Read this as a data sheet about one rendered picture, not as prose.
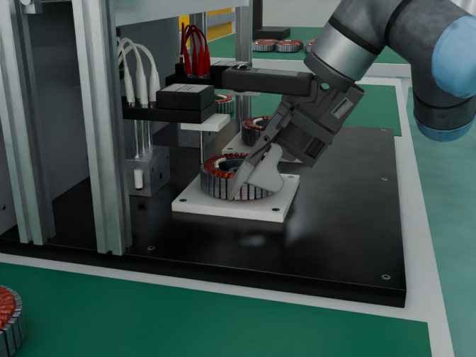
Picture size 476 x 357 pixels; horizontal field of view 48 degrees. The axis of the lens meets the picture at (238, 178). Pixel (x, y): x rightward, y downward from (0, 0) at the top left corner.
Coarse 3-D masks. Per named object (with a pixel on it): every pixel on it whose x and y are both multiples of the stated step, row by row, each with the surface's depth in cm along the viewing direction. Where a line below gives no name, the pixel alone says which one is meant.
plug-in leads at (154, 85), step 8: (120, 40) 70; (128, 40) 69; (120, 48) 70; (128, 48) 71; (136, 48) 69; (144, 48) 73; (120, 56) 71; (136, 56) 74; (152, 64) 72; (128, 72) 71; (136, 72) 74; (152, 72) 72; (128, 80) 71; (136, 80) 74; (144, 80) 70; (152, 80) 72; (128, 88) 72; (136, 88) 75; (144, 88) 70; (152, 88) 72; (160, 88) 75; (128, 96) 72; (144, 96) 71; (152, 96) 73; (128, 104) 73; (144, 104) 71; (152, 104) 73
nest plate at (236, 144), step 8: (240, 136) 100; (232, 144) 95; (240, 144) 95; (248, 144) 95; (224, 152) 92; (232, 152) 92; (240, 152) 91; (248, 152) 91; (280, 160) 90; (296, 160) 89
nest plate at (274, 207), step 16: (288, 176) 79; (192, 192) 73; (288, 192) 73; (176, 208) 70; (192, 208) 69; (208, 208) 69; (224, 208) 68; (240, 208) 68; (256, 208) 68; (272, 208) 68; (288, 208) 71
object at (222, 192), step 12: (216, 156) 77; (228, 156) 77; (240, 156) 77; (264, 156) 77; (204, 168) 73; (216, 168) 73; (228, 168) 77; (204, 180) 72; (216, 180) 70; (228, 180) 69; (216, 192) 70; (240, 192) 70; (252, 192) 69; (264, 192) 70
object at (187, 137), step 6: (180, 126) 96; (180, 132) 97; (186, 132) 97; (192, 132) 96; (198, 132) 96; (210, 132) 100; (180, 138) 97; (186, 138) 97; (192, 138) 97; (198, 138) 96; (210, 138) 101; (180, 144) 98; (186, 144) 97; (192, 144) 97; (198, 144) 97
